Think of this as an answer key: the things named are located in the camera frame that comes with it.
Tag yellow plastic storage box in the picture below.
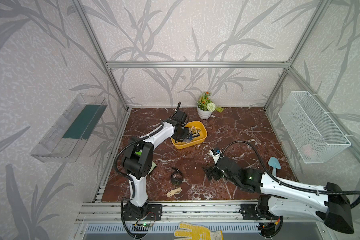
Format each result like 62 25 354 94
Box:
171 121 208 150

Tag black chunky watch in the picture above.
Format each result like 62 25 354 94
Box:
171 167 184 186

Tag cream strap watch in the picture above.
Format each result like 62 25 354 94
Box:
166 188 182 198

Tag blue translucent watch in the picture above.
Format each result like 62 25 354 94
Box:
184 135 195 143

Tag beige strap watch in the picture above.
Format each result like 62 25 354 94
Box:
189 126 201 138

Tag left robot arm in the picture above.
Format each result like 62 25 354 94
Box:
114 102 191 215

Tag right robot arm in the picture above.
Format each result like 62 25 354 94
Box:
204 141 360 234

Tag potted artificial plant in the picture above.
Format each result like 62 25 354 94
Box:
197 92 224 120

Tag green work glove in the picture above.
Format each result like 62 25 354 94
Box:
148 162 157 175

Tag teal garden trowel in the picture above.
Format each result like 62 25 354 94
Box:
268 157 282 176

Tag yellow dotted work glove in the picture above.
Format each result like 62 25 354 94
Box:
174 222 224 240

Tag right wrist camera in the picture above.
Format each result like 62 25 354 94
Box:
210 148 222 164

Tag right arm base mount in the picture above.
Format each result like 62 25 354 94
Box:
239 204 279 221

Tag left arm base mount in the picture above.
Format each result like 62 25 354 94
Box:
122 202 163 221

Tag white wire basket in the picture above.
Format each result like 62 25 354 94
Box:
278 91 352 164

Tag clear acrylic wall shelf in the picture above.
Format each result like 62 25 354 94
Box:
31 94 108 163

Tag aluminium front rail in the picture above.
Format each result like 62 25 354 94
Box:
75 197 321 224

